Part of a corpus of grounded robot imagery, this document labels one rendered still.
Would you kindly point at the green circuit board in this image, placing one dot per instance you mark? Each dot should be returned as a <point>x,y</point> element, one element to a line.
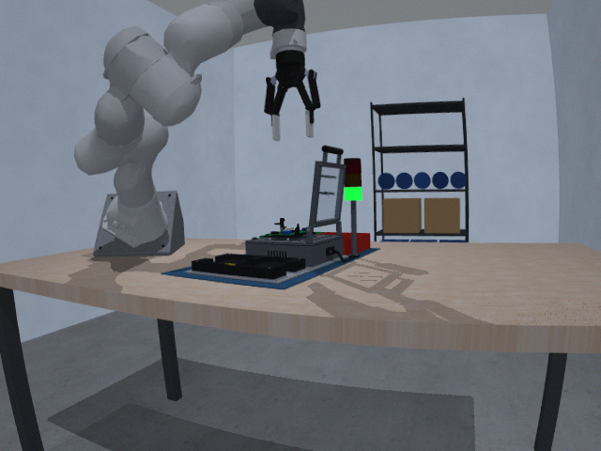
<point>289,231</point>

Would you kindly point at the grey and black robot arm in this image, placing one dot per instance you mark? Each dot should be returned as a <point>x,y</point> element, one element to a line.
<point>163,82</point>

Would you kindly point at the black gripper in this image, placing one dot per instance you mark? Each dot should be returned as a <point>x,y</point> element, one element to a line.
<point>290,65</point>

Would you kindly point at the red bin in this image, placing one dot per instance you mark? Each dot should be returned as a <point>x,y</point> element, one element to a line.
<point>363,241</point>

